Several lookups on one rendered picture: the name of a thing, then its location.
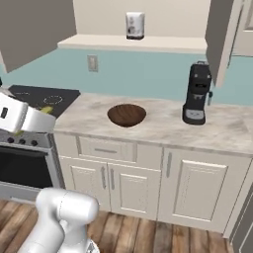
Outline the black coffee machine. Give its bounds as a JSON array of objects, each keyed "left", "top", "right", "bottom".
[{"left": 182, "top": 60, "right": 213, "bottom": 126}]

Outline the grey-brown open cupboard door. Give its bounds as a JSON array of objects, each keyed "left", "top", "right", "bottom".
[{"left": 204, "top": 0, "right": 245, "bottom": 89}]

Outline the grey-brown wall cupboard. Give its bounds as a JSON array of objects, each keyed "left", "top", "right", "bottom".
[{"left": 0, "top": 0, "right": 78, "bottom": 74}]

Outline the grey wall outlet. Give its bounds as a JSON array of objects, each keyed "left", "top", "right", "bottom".
[{"left": 87, "top": 54, "right": 99, "bottom": 73}]

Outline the brown wooden bowl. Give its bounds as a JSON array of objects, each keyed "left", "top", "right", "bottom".
[{"left": 107, "top": 103, "right": 147, "bottom": 128}]

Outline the narrow beige cupboard door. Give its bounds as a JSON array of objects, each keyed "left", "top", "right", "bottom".
[
  {"left": 58, "top": 155, "right": 112, "bottom": 212},
  {"left": 107, "top": 162, "right": 163, "bottom": 221}
]

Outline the steel oven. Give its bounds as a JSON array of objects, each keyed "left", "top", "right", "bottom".
[{"left": 0, "top": 127, "right": 66, "bottom": 203}]

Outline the grey cupboard door handle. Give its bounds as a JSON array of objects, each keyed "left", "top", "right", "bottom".
[
  {"left": 109, "top": 168, "right": 116, "bottom": 192},
  {"left": 165, "top": 151, "right": 173, "bottom": 179},
  {"left": 100, "top": 166, "right": 108, "bottom": 191}
]

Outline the beige wall shelf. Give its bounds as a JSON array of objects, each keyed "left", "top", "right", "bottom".
[{"left": 56, "top": 34, "right": 209, "bottom": 55}]

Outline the beige drawer front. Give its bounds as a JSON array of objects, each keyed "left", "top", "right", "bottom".
[{"left": 76, "top": 134, "right": 138, "bottom": 163}]

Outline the grey drawer handle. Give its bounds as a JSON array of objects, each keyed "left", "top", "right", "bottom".
[{"left": 94, "top": 147, "right": 119, "bottom": 155}]

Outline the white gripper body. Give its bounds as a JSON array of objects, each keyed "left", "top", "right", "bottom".
[{"left": 20, "top": 106, "right": 57, "bottom": 134}]

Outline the wide beige cupboard door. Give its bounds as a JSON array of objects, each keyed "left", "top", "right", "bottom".
[{"left": 157, "top": 147, "right": 253, "bottom": 234}]

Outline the black hob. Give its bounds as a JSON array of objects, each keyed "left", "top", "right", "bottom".
[{"left": 7, "top": 84, "right": 82, "bottom": 119}]

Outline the beige panelled wall cupboard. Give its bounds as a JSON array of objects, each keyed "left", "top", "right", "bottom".
[{"left": 231, "top": 0, "right": 253, "bottom": 57}]

